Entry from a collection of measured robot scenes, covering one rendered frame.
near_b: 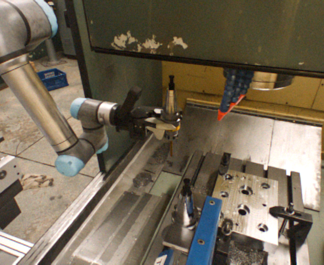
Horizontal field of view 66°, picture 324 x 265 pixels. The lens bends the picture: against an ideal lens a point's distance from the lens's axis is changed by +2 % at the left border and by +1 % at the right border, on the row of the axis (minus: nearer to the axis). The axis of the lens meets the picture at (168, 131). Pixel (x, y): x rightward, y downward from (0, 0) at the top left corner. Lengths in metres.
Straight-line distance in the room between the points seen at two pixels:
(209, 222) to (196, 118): 1.25
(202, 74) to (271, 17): 1.48
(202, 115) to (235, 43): 1.53
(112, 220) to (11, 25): 0.87
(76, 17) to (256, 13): 0.83
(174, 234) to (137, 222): 0.64
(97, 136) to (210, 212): 0.45
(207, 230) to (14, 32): 0.64
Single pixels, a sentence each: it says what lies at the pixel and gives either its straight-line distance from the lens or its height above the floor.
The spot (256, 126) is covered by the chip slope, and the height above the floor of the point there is 0.82.
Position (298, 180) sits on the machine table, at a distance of 1.28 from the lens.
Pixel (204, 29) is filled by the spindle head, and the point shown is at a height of 1.64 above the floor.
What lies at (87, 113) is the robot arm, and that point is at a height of 1.31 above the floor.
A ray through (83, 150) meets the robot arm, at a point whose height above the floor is 1.23.
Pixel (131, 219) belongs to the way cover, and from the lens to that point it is 1.22.
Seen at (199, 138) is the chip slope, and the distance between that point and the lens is 1.67.
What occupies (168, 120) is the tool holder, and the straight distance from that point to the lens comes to 0.69.
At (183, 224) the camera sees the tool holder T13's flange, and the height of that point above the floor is 1.22.
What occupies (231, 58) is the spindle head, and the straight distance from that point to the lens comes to 0.28.
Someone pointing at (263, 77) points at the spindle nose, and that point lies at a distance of 0.54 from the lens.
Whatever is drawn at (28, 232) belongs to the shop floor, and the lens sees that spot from 2.33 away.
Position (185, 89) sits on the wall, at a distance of 1.81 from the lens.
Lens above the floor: 1.70
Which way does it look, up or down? 33 degrees down
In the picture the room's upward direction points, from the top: straight up
